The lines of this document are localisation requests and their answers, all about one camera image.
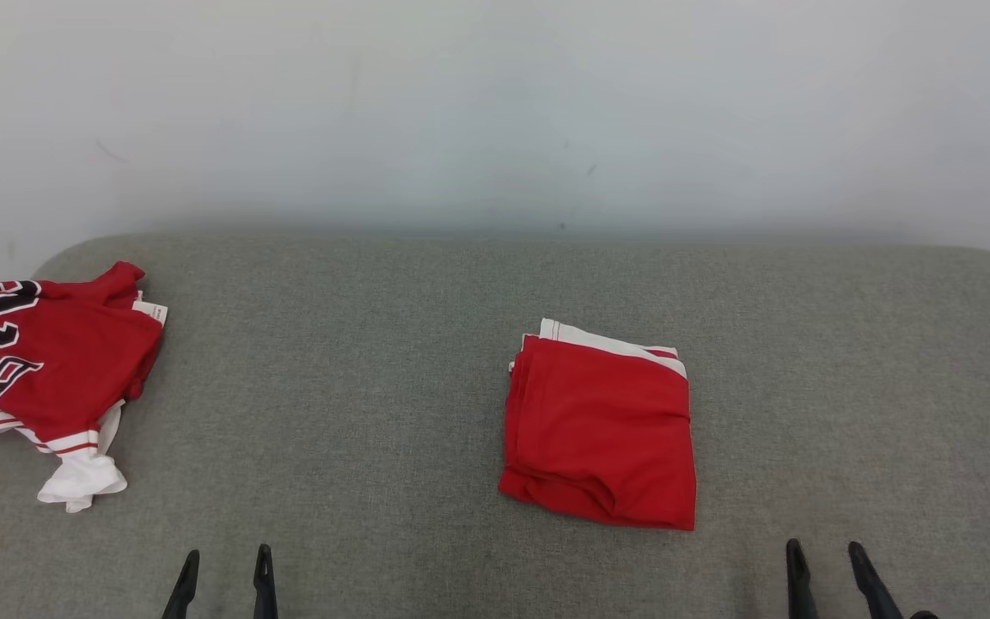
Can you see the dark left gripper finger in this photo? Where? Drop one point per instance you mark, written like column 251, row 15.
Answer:
column 183, row 593
column 265, row 589

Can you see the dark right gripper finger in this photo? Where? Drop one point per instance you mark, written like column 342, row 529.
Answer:
column 873, row 593
column 800, row 589

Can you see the red shorts with white trim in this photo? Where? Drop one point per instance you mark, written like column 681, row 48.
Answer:
column 598, row 430

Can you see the red jersey with black number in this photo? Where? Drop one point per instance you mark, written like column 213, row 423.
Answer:
column 65, row 361

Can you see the grey fabric sofa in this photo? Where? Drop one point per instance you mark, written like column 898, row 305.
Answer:
column 375, row 430

